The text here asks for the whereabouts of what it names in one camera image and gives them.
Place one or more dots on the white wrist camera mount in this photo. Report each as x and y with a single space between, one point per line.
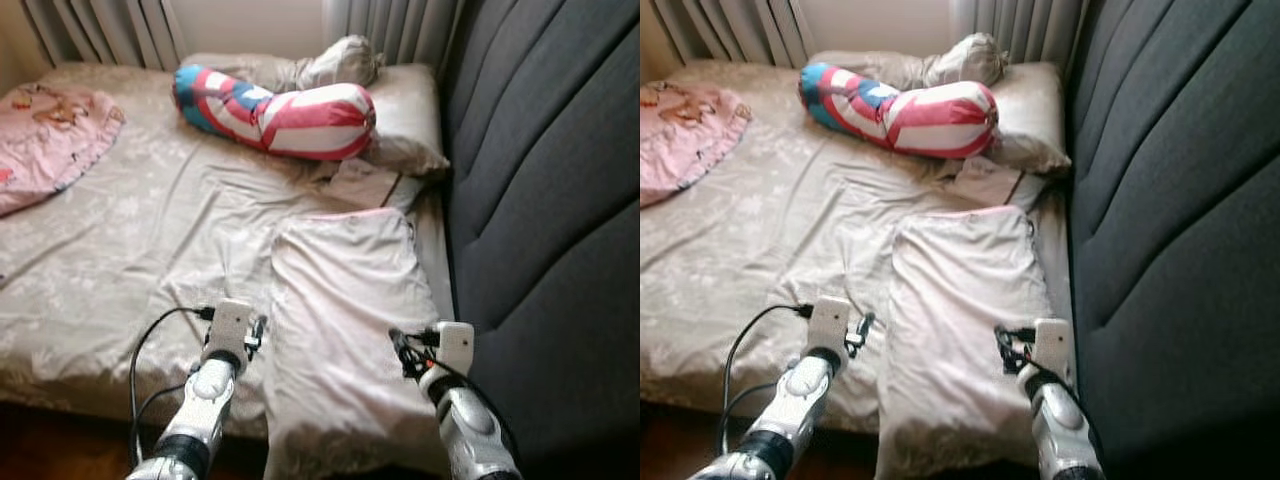
456 348
230 330
830 325
1052 345

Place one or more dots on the knotted beige cloth bundle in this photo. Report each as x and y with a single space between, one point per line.
345 65
968 62

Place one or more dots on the dark grey padded headboard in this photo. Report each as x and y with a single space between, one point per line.
1180 200
550 200

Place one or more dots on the pink cartoon print blanket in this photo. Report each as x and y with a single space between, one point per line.
685 145
50 150

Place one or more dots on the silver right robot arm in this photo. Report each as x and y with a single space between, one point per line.
1060 430
470 430

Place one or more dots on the red white blue striped bolster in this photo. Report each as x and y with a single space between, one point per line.
925 120
300 122

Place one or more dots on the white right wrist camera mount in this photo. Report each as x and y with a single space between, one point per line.
1052 345
456 348

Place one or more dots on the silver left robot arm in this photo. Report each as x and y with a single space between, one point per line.
790 415
195 420

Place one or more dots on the small beige folded cloth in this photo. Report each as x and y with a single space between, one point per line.
995 182
370 183

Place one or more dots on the bright window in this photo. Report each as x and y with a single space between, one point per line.
245 25

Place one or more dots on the flat beige floral pillow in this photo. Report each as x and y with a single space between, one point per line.
1030 118
405 120

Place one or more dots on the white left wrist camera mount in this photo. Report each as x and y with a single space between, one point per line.
230 330
830 325

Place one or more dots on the pale floral pillow pink trim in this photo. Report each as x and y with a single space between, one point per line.
340 330
960 330

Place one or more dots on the grey pleated curtain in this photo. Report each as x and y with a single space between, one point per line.
1020 28
730 30
395 28
100 30

